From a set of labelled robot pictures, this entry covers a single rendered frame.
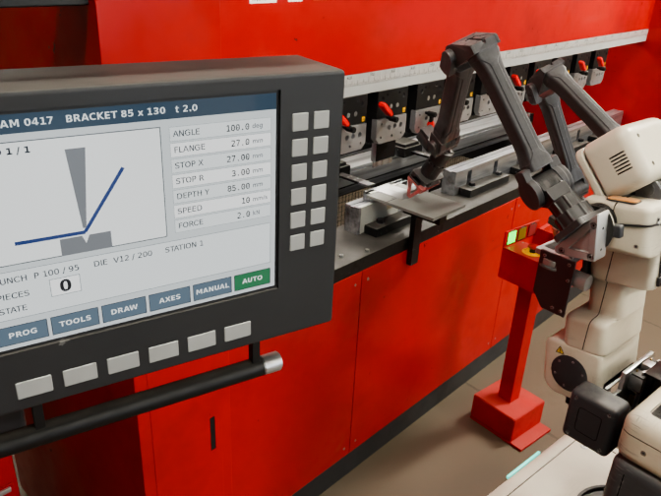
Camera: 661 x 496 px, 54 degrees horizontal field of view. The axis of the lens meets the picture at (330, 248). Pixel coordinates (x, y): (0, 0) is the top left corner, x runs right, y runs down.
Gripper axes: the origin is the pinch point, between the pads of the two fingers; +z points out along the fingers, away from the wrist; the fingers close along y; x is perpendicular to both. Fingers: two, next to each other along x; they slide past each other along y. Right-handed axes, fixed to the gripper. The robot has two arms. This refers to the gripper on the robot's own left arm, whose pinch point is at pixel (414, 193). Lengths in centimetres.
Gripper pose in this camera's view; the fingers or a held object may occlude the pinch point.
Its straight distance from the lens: 214.0
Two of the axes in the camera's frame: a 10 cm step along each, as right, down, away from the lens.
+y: -6.8, 3.0, -6.7
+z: -3.9, 6.2, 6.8
